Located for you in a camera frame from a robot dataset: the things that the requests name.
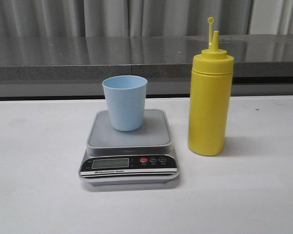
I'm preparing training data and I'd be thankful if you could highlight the light blue plastic cup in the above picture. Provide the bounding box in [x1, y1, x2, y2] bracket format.
[102, 75, 147, 131]

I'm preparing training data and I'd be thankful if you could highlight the grey pleated curtain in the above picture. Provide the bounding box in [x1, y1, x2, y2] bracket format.
[0, 0, 293, 37]

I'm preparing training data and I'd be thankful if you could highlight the yellow squeeze bottle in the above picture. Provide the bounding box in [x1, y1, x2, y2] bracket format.
[188, 17, 234, 156]

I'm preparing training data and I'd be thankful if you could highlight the silver electronic kitchen scale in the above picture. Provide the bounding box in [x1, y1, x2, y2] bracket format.
[79, 109, 180, 185]

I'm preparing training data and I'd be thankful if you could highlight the grey stone counter ledge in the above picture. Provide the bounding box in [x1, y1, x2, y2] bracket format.
[0, 35, 293, 100]

